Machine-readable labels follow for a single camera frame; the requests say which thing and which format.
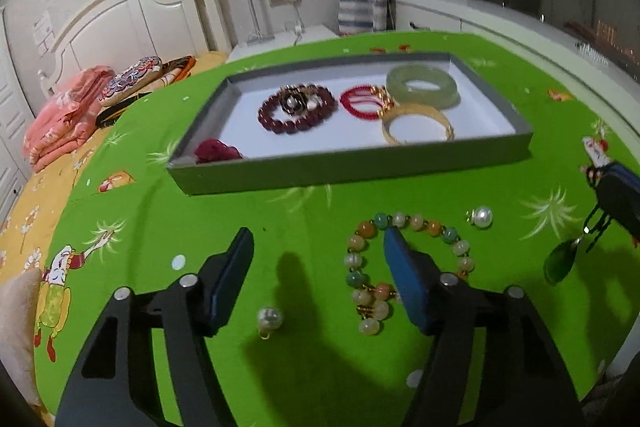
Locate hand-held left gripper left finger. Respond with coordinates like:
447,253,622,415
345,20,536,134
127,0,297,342
54,227,256,427

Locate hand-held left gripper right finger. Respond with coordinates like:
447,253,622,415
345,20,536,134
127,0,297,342
382,227,586,427

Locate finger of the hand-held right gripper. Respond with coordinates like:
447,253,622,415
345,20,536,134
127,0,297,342
592,162,640,248

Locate white pearl earring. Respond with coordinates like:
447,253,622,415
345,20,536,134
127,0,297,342
256,306,284,341
465,206,495,230

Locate multicoloured stone bead bracelet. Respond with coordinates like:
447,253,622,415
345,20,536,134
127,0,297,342
344,213,476,335

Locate green pendant black cord necklace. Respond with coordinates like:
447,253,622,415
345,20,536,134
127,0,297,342
544,202,613,286

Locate grey shallow box tray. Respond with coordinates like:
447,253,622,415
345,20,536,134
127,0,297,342
166,52,533,196

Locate red rose brooch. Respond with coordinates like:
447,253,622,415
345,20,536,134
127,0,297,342
194,138,245,164

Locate gold bangle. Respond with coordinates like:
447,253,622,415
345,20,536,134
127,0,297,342
381,103,455,146

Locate dark red bead bracelet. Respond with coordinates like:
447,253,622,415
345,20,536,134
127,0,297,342
257,84,337,136

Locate red string bracelet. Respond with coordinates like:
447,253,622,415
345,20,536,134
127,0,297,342
340,84,397,120

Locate pale green jade bangle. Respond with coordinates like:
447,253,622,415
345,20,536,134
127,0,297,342
386,64,461,108

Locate green printed cloth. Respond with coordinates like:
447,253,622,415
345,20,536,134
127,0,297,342
32,32,640,427

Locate clear glass trinkets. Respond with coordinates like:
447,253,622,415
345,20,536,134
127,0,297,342
575,39,609,68

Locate yellow flowered bedsheet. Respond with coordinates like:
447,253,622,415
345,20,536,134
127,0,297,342
0,52,228,413

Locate beige pillow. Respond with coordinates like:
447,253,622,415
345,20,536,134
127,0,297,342
0,267,44,408

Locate dark patterned blanket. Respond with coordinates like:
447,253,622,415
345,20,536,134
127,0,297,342
95,56,196,130

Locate embroidered patterned pillow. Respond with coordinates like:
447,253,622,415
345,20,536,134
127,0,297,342
99,55,164,104

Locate pink folded quilt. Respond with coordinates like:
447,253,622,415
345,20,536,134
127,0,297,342
22,64,116,166

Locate white nightstand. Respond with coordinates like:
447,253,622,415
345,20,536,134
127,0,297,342
227,24,336,64

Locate white window cabinet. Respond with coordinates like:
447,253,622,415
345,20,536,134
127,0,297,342
392,0,640,148

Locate white upright stand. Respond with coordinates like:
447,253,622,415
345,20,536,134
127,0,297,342
240,0,267,44

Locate white wardrobe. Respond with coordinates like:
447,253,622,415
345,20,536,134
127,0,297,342
0,7,32,223

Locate white bed headboard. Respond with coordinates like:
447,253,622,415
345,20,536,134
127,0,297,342
37,0,234,100

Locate paper wall notice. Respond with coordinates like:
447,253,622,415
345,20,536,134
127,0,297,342
32,11,55,54

